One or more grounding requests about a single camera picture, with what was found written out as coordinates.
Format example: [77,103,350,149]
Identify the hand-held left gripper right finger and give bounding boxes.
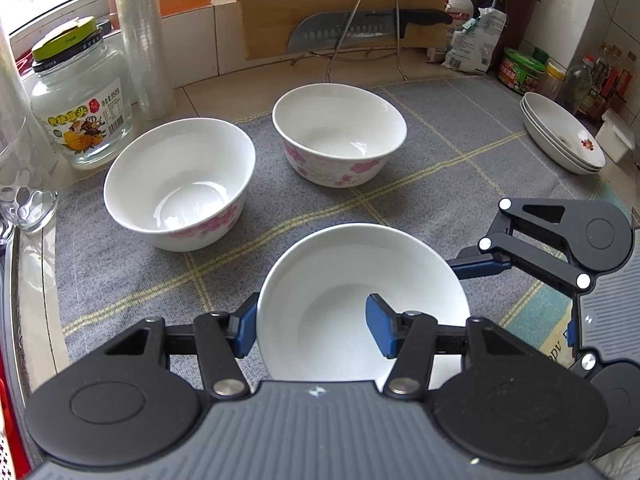
[365,294,526,401]

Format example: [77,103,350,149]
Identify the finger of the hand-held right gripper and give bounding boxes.
[445,197,593,291]

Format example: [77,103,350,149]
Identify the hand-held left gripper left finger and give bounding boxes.
[102,292,260,400]

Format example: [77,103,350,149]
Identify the white bowl pink flowers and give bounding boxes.
[103,117,257,252]
[272,84,407,188]
[256,222,471,393]

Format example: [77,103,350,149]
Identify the white plate with fruit print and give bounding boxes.
[520,107,598,176]
[520,100,603,173]

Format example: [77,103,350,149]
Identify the stained white plate fruit print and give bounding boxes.
[522,91,607,170]

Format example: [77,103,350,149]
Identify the grey teal checked dish mat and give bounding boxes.
[52,77,631,376]

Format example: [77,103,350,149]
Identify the white plastic container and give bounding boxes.
[595,110,637,163]

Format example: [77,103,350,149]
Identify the green lidded sauce jar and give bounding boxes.
[497,46,546,95]

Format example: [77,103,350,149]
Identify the yellow lidded spice jar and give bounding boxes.
[539,61,567,102]

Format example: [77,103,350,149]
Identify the clear oil bottle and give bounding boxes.
[560,56,596,116]

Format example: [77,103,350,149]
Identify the dark condiment bottle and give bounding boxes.
[582,55,611,113]

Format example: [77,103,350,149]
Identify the white printed plastic bag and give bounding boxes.
[440,7,508,75]

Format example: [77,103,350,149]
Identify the clear glass mug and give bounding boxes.
[0,115,60,236]

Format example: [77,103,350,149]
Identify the dark wooden knife block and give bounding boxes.
[480,0,541,66]

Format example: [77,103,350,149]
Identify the white red food bag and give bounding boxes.
[426,0,476,63]

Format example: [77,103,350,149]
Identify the glass jar with green lid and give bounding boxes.
[30,16,135,170]

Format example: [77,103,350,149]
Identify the tall stack of clear cups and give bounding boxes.
[112,0,176,121]

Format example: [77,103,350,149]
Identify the bamboo cutting board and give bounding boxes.
[232,0,448,61]

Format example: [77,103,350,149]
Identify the clear plastic wrap roll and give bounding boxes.
[0,22,32,131]

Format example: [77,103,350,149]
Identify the black handled kitchen cleaver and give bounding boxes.
[286,8,455,53]

